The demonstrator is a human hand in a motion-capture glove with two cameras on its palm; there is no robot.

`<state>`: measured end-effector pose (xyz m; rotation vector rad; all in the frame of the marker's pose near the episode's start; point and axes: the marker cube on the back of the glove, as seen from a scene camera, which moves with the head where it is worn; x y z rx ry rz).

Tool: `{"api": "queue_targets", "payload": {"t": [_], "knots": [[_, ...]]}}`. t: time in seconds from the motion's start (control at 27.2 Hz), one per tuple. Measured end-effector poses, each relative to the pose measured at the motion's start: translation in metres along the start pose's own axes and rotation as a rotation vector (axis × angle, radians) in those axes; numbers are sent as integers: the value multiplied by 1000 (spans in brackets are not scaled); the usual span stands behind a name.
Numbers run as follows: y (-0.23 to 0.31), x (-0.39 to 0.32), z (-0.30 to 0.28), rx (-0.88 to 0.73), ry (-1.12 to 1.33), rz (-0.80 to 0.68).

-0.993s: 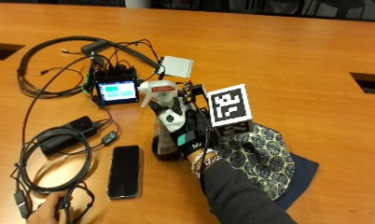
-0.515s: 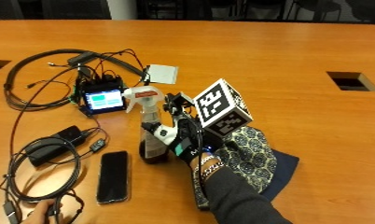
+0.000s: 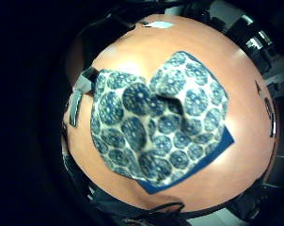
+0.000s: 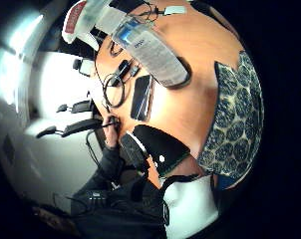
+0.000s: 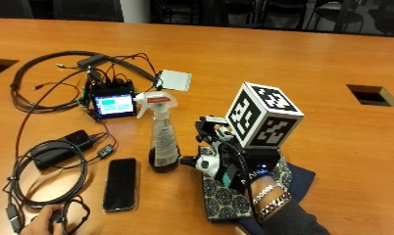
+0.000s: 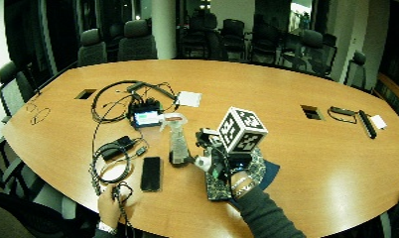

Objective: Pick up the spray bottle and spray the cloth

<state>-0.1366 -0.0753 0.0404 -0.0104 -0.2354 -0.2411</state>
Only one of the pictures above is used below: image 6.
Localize thin black cable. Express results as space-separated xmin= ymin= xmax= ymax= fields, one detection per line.
xmin=110 ymin=181 xmax=136 ymax=238

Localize white cube with black markers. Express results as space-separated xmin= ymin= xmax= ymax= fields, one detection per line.
xmin=216 ymin=106 xmax=269 ymax=155

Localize patterned black-white board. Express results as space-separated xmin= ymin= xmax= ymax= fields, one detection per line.
xmin=202 ymin=147 xmax=268 ymax=202

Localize silver wristwatch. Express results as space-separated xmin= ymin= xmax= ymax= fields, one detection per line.
xmin=96 ymin=220 xmax=118 ymax=235

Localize black smartphone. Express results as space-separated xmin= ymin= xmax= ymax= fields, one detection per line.
xmin=138 ymin=156 xmax=165 ymax=193

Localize white square card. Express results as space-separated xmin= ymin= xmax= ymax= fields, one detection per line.
xmin=174 ymin=90 xmax=202 ymax=109

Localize black power adapter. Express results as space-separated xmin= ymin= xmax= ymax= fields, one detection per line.
xmin=96 ymin=135 xmax=137 ymax=162

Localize small black device with screen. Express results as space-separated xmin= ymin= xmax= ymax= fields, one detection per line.
xmin=128 ymin=98 xmax=165 ymax=130

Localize black mesh office chair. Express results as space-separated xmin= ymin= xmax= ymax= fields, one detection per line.
xmin=0 ymin=138 xmax=98 ymax=238

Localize black glasses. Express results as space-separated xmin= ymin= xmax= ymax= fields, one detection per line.
xmin=327 ymin=105 xmax=359 ymax=125

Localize grey office chair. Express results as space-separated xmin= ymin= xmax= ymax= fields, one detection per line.
xmin=0 ymin=60 xmax=37 ymax=124
xmin=343 ymin=50 xmax=368 ymax=91
xmin=116 ymin=18 xmax=160 ymax=62
xmin=76 ymin=28 xmax=108 ymax=67
xmin=280 ymin=29 xmax=337 ymax=77

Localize white column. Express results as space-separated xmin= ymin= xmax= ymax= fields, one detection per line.
xmin=150 ymin=0 xmax=178 ymax=60

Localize long black bar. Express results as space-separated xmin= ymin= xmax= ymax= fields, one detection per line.
xmin=356 ymin=109 xmax=379 ymax=140

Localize small white card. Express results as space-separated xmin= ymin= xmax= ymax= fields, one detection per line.
xmin=368 ymin=114 xmax=388 ymax=130

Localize black coiled cable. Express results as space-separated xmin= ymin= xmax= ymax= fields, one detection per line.
xmin=88 ymin=122 xmax=150 ymax=196

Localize black inline cable box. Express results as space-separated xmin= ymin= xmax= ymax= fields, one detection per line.
xmin=125 ymin=81 xmax=146 ymax=94

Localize black looped cable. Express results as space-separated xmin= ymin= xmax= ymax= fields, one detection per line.
xmin=88 ymin=79 xmax=180 ymax=125

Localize thin wire loops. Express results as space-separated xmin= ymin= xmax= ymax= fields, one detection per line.
xmin=24 ymin=98 xmax=53 ymax=126

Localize table cable port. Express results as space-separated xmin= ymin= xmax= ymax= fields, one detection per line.
xmin=73 ymin=87 xmax=98 ymax=101

